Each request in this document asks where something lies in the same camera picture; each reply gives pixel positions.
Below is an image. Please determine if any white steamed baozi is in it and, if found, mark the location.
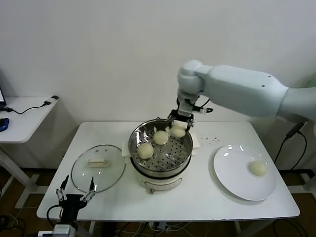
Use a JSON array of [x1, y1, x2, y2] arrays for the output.
[[153, 130, 168, 146], [248, 160, 267, 177], [170, 124, 186, 138], [137, 143, 154, 159]]

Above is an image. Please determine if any round glass pot lid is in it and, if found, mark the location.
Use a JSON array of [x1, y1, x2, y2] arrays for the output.
[[71, 144, 127, 195]]

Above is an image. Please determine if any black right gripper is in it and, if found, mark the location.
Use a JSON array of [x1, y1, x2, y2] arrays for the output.
[[165, 108, 196, 135]]

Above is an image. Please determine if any white side table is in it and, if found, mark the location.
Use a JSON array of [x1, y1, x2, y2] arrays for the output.
[[0, 97, 60, 210]]

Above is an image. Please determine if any white shelf table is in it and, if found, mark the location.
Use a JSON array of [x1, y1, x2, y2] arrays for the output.
[[287, 170, 316, 196]]

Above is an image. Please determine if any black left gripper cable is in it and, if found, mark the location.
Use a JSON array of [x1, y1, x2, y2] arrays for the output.
[[38, 204, 65, 237]]

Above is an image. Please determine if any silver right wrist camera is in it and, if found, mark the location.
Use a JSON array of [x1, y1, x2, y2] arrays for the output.
[[178, 102, 213, 117]]

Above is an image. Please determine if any black cable with adapter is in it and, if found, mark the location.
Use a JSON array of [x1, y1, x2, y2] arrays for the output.
[[0, 96, 59, 115]]

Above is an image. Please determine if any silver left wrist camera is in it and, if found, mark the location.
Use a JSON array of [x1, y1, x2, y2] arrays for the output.
[[52, 224, 77, 237]]

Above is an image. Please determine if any stainless steel steamer basket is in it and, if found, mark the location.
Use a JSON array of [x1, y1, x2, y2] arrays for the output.
[[120, 118, 201, 173]]

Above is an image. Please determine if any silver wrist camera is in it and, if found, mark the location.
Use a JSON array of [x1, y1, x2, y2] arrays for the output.
[[178, 102, 213, 117], [52, 224, 77, 237]]

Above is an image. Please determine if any white power strip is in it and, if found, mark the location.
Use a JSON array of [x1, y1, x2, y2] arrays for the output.
[[148, 221, 166, 230]]

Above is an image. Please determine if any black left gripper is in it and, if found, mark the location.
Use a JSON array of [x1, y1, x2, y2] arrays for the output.
[[55, 175, 97, 225]]

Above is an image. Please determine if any black power cable with brick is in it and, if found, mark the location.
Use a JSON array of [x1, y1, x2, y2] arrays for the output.
[[273, 120, 308, 171]]

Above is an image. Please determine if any black laptop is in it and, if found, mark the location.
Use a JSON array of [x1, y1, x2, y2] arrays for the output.
[[0, 86, 7, 108]]

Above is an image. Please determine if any white round plate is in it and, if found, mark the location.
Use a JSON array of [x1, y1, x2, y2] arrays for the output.
[[212, 145, 277, 202]]

